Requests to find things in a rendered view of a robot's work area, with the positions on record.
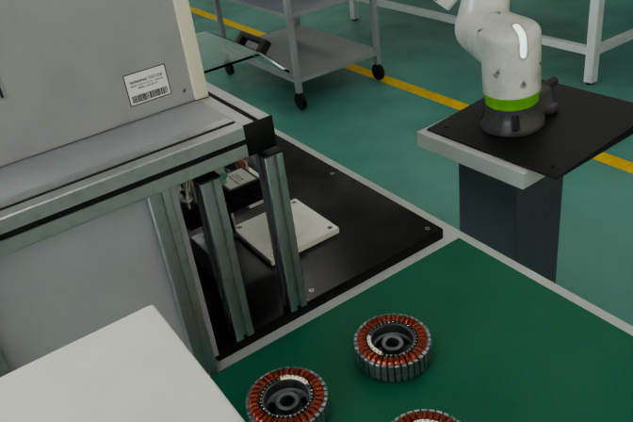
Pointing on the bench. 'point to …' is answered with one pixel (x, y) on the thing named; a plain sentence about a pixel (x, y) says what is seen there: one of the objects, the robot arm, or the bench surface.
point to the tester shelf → (126, 165)
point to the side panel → (100, 284)
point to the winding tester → (90, 43)
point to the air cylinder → (202, 252)
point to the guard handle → (253, 41)
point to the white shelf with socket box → (117, 380)
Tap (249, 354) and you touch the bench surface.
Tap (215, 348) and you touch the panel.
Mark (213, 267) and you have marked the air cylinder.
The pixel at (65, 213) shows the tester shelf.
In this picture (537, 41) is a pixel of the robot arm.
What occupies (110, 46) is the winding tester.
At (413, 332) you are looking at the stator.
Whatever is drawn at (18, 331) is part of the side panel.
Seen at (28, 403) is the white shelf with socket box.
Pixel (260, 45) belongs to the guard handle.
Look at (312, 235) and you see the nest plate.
